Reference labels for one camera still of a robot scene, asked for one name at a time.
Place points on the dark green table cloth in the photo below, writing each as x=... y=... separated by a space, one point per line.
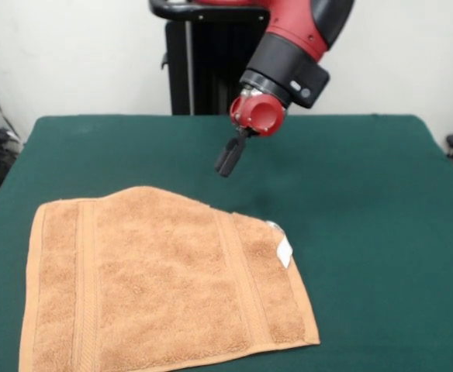
x=366 y=232

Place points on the tan terry towel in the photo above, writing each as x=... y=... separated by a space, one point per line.
x=153 y=290

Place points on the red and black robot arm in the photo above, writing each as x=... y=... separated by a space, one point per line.
x=300 y=46

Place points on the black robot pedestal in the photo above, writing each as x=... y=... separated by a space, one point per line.
x=207 y=69

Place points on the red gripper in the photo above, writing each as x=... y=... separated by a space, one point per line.
x=263 y=116

